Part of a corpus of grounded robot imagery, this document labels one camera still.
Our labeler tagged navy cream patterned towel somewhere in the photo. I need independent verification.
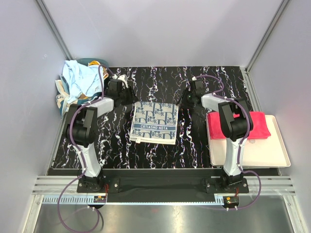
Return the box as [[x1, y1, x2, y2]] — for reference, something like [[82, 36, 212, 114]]
[[130, 101, 179, 145]]

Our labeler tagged red pink towel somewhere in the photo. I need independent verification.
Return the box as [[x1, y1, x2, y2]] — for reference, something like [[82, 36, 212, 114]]
[[207, 112, 271, 139]]

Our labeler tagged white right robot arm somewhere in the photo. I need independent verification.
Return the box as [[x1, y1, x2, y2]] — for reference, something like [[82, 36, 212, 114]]
[[177, 79, 253, 193]]

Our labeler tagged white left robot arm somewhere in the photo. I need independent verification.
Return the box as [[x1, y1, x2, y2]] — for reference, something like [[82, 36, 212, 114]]
[[63, 75, 138, 192]]

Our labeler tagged brown yellow patterned towel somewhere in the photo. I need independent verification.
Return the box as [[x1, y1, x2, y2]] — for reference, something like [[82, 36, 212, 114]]
[[87, 60, 109, 81]]

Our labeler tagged white light blue towel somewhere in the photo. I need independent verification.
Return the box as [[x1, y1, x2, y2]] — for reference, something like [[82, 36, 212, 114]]
[[62, 60, 102, 103]]

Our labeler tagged teal patterned towel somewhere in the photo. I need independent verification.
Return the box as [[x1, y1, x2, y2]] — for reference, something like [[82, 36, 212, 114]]
[[55, 59, 108, 116]]

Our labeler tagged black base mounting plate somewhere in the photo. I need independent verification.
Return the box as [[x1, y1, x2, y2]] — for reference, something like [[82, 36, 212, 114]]
[[77, 168, 249, 194]]

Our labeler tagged white plastic tray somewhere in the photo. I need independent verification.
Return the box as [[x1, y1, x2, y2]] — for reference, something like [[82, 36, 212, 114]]
[[208, 115, 291, 168]]

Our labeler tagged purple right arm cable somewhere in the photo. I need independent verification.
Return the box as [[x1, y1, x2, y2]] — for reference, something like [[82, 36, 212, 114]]
[[194, 75, 261, 211]]

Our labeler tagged aluminium rail frame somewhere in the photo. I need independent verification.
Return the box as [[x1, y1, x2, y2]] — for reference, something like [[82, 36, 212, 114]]
[[23, 176, 308, 233]]

